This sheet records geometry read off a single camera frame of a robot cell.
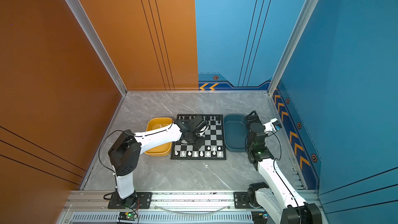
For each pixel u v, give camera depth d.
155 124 0.99
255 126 0.62
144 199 0.74
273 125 0.67
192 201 0.76
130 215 0.71
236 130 0.96
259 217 0.69
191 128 0.68
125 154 0.48
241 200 0.72
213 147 0.87
